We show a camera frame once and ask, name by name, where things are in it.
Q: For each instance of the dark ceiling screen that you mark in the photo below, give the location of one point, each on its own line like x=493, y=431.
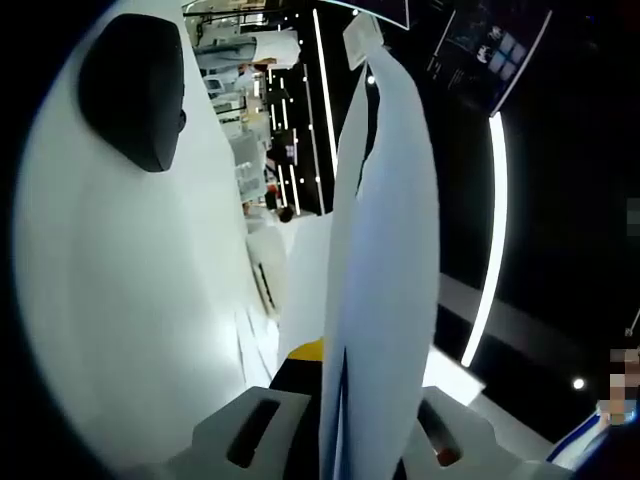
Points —
x=490, y=55

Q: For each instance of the black rounded object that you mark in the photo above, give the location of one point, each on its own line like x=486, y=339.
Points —
x=130, y=90

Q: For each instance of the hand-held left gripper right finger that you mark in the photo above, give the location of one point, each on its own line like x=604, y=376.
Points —
x=480, y=440

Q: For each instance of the ceiling air conditioner unit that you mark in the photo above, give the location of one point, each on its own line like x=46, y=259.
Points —
x=362, y=40

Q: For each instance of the blue white printed garment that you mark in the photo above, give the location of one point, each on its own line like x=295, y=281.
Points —
x=570, y=445

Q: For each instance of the white table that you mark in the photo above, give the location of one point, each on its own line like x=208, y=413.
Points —
x=125, y=275

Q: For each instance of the long ceiling light strip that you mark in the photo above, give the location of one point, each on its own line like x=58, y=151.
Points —
x=492, y=225
x=325, y=90

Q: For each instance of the person's black shirt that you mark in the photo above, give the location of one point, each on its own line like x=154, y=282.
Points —
x=615, y=460

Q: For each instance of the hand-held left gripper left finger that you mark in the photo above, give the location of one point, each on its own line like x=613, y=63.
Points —
x=210, y=440

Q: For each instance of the white printer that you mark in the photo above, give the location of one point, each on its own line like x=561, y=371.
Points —
x=267, y=260

